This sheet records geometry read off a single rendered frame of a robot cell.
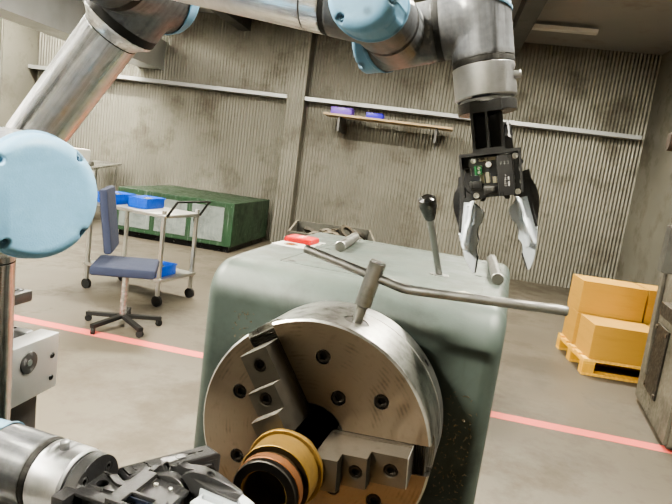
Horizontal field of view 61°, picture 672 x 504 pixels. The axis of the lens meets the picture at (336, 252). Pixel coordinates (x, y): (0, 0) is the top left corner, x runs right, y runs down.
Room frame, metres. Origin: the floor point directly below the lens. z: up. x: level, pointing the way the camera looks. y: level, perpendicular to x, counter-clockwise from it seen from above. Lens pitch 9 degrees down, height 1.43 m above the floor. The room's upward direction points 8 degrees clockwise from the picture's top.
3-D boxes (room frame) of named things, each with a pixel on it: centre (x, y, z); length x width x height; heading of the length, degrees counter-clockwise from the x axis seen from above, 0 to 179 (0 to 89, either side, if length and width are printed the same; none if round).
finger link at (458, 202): (0.75, -0.17, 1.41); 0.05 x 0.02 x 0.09; 74
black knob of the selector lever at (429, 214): (1.00, -0.15, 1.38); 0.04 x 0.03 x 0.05; 164
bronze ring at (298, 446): (0.61, 0.03, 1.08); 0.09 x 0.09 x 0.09; 74
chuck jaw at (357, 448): (0.65, -0.08, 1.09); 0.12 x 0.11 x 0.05; 74
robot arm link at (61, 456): (0.55, 0.24, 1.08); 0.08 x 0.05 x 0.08; 164
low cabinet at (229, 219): (8.81, 2.20, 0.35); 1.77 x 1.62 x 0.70; 80
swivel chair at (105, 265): (4.20, 1.56, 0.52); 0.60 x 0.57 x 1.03; 84
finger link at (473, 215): (0.73, -0.17, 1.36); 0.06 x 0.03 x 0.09; 164
